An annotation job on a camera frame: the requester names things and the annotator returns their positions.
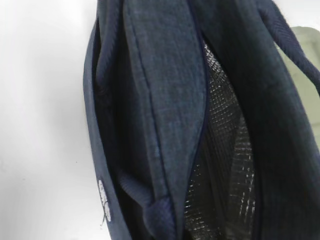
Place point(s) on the green lid glass food container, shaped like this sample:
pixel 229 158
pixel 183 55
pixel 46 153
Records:
pixel 287 40

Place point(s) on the dark blue lunch bag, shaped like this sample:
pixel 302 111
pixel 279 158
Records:
pixel 196 127

